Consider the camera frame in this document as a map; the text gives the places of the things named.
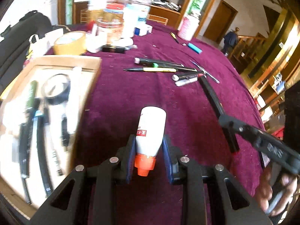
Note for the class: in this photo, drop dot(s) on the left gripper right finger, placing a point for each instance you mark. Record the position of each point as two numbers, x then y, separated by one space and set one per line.
172 155

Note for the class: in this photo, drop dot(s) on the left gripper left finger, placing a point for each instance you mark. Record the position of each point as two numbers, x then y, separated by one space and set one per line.
127 155

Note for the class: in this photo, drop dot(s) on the white glue bottle orange cap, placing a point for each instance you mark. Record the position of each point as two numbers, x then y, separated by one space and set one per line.
149 137

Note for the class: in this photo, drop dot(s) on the right hand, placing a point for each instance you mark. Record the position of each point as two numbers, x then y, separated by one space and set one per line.
264 192

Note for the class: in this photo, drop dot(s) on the clear gel pen black grip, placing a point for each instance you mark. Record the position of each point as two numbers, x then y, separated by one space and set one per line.
65 136

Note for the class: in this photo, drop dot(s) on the silver marker pen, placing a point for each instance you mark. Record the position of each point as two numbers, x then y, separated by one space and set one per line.
183 82

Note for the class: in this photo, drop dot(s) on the black electrical tape roll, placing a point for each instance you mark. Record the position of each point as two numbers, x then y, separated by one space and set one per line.
56 89

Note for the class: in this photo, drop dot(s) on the yellow highlighter pen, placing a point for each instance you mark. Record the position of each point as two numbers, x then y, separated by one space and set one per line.
151 69

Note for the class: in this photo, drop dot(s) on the blue ballpoint pen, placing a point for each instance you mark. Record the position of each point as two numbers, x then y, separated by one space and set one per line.
205 72

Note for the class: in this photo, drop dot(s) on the black marker green cap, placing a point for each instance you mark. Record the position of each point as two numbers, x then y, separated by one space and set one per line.
179 69

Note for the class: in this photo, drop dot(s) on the black marker blue tip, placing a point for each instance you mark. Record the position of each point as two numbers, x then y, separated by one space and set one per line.
42 157

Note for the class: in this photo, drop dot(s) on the black marker pink caps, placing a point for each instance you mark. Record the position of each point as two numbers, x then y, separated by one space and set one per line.
148 62

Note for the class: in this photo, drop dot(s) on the cardboard tray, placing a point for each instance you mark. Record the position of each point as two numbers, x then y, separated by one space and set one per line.
22 191

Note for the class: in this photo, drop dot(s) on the small yellow black item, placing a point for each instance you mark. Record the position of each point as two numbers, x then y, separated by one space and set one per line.
174 37

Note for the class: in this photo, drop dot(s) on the yellow tape roll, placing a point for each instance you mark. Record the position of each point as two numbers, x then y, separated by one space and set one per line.
72 43

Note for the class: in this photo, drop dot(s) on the person in dark clothes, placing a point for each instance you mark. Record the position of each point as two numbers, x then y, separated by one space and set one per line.
230 40

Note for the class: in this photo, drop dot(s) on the small white blue box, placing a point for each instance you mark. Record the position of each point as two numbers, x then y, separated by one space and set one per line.
143 29

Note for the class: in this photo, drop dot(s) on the clear jar red lid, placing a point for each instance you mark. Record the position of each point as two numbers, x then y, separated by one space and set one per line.
110 23

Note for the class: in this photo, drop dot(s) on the pink knitted bottle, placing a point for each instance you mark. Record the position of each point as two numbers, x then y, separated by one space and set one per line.
188 26

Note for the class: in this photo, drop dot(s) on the blue white canister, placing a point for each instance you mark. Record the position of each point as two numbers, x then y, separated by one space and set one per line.
135 15

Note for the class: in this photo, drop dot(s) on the black leather sofa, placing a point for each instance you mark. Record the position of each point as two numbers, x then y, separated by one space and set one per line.
32 36

